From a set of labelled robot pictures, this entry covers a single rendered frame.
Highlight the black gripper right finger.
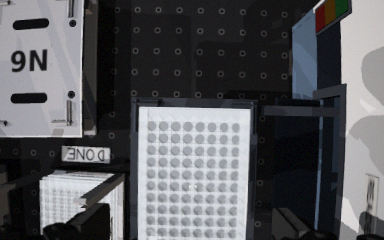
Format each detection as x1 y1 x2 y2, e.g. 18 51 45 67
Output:
271 208 384 240

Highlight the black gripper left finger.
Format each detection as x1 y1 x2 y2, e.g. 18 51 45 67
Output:
0 203 111 240

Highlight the white nest plate labelled n6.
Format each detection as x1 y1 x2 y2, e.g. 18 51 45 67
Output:
0 0 98 137

